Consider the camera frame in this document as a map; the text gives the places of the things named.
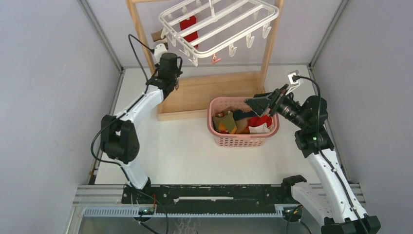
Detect red sock with face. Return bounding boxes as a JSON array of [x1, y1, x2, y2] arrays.
[[179, 15, 199, 49]]

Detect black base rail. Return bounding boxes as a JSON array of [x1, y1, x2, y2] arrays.
[[121, 184, 299, 215]]

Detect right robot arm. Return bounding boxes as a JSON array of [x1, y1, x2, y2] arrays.
[[244, 85, 381, 234]]

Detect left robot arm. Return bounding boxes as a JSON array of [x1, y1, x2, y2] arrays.
[[98, 52, 183, 203]]

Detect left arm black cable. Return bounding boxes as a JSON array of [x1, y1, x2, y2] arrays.
[[90, 34, 155, 188]]

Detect navy blue sock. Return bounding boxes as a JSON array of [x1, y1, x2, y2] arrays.
[[232, 110, 257, 121]]

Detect olive orange striped sock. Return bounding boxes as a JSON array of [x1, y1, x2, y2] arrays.
[[213, 111, 237, 134]]

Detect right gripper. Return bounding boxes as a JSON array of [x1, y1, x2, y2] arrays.
[[244, 84, 307, 130]]

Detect pink laundry basket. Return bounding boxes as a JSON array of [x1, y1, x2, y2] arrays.
[[207, 97, 280, 147]]

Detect tan brown sock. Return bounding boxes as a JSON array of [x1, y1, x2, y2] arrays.
[[235, 117, 250, 134]]

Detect red santa sock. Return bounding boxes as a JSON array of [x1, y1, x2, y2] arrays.
[[248, 115, 273, 128]]

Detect brown white striped sock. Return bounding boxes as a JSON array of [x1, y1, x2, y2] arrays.
[[151, 30, 168, 43]]

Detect wooden hanger stand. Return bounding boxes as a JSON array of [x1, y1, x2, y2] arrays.
[[125, 0, 286, 122]]

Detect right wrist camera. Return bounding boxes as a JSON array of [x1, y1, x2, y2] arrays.
[[285, 70, 301, 95]]

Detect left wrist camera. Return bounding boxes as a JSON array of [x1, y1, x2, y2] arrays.
[[153, 43, 169, 63]]

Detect white plastic clip hanger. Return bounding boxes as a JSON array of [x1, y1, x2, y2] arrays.
[[158, 0, 281, 67]]

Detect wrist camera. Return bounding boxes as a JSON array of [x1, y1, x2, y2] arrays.
[[285, 70, 301, 95], [153, 43, 169, 63]]

